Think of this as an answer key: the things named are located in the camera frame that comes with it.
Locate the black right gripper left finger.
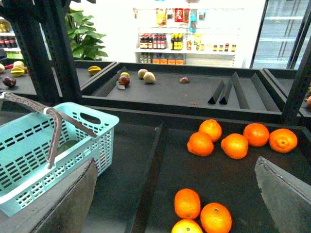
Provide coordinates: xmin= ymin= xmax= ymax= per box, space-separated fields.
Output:
xmin=0 ymin=159 xmax=97 ymax=233

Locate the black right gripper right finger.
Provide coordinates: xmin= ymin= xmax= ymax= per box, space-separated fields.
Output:
xmin=255 ymin=156 xmax=311 ymax=233

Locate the light blue plastic basket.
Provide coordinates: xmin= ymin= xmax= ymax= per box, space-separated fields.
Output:
xmin=0 ymin=92 xmax=119 ymax=216

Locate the green avocado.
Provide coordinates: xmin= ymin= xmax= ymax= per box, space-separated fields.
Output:
xmin=56 ymin=140 xmax=78 ymax=156

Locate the orange tangerine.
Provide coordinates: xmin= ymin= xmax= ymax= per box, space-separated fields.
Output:
xmin=243 ymin=123 xmax=270 ymax=147
xmin=171 ymin=219 xmax=203 ymax=233
xmin=221 ymin=133 xmax=249 ymax=160
xmin=187 ymin=132 xmax=214 ymax=157
xmin=269 ymin=128 xmax=298 ymax=153
xmin=200 ymin=202 xmax=232 ymax=233
xmin=174 ymin=188 xmax=201 ymax=220
xmin=198 ymin=119 xmax=222 ymax=142

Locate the glass door refrigerator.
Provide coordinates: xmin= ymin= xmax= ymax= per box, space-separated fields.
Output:
xmin=251 ymin=0 xmax=309 ymax=69

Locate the green potted plant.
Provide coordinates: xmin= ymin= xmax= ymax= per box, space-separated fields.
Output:
xmin=65 ymin=8 xmax=108 ymax=61

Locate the white grocery shelf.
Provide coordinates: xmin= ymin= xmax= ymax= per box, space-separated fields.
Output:
xmin=133 ymin=5 xmax=244 ymax=67

